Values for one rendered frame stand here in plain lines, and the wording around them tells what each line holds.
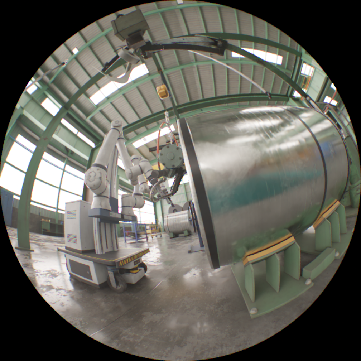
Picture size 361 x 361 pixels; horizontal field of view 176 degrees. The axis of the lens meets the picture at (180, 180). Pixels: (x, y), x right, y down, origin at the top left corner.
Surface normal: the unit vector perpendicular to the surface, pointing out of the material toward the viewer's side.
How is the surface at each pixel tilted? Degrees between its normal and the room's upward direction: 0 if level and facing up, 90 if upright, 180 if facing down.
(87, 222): 90
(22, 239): 90
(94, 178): 101
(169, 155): 115
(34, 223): 90
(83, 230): 90
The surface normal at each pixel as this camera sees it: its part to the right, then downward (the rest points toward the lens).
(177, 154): -0.22, 0.10
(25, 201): 0.96, -0.24
